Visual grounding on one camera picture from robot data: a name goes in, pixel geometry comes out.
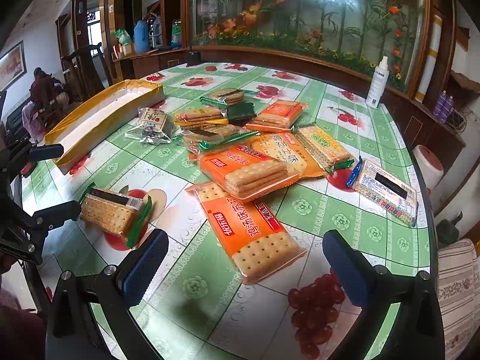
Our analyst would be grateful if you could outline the orange cracker pack front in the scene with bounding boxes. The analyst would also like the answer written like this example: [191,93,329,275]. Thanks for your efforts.
[186,181,306,284]

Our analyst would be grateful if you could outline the orange cracker pack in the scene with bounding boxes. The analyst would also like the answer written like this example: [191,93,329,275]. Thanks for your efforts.
[197,145,299,202]
[186,181,306,284]
[245,100,308,133]

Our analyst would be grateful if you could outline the yellow white storage box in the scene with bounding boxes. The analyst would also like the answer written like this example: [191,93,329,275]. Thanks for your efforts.
[45,80,165,175]

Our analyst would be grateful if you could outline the Weidan green cracker pack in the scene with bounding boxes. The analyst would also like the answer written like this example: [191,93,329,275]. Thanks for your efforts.
[295,125,355,175]

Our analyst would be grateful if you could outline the yellow cheese biscuit bag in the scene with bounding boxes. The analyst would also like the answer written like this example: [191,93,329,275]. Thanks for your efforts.
[249,133,326,179]

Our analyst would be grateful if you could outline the dark green snack packet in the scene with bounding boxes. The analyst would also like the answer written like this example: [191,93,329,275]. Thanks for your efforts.
[226,102,256,123]

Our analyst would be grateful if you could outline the seated person in red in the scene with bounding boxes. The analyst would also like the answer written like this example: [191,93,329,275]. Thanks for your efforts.
[22,67,70,142]

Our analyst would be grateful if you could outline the dark wooden chair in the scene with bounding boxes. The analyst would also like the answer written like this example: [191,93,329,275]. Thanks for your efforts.
[60,42,113,102]

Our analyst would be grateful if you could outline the striped cushion seat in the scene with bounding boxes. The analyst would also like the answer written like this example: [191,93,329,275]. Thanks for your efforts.
[437,238,479,359]

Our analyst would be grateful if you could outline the clear silver snack packet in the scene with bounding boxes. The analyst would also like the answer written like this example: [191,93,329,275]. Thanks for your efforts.
[124,107,174,145]

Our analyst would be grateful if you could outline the white red plastic stool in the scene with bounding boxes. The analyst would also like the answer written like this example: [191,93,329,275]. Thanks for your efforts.
[413,145,443,191]

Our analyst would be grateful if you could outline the green snack bag on cabinet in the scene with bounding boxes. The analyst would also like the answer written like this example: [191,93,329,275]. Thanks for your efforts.
[114,28,133,46]

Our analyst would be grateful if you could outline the fruit pattern tablecloth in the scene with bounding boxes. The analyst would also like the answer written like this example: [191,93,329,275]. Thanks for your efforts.
[22,63,434,359]

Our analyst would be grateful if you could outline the green edged cracker pack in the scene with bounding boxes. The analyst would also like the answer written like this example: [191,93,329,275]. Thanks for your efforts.
[182,124,259,155]

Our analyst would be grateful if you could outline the blue water jug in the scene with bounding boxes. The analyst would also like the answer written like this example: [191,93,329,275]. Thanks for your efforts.
[133,20,150,54]

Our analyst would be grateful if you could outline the yellow edged cracker pack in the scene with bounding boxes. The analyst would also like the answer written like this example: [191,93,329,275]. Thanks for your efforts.
[173,107,228,128]

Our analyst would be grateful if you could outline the small black cup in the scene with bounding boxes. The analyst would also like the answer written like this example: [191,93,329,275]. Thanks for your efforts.
[186,47,202,67]

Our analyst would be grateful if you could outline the white spray bottle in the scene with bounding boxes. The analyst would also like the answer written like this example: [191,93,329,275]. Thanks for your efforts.
[366,55,390,108]

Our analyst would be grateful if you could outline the purple bottles on shelf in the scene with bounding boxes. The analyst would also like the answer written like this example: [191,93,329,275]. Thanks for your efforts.
[433,90,453,123]

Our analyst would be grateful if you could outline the framed wall painting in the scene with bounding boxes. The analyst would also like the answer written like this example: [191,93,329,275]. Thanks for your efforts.
[0,41,27,91]

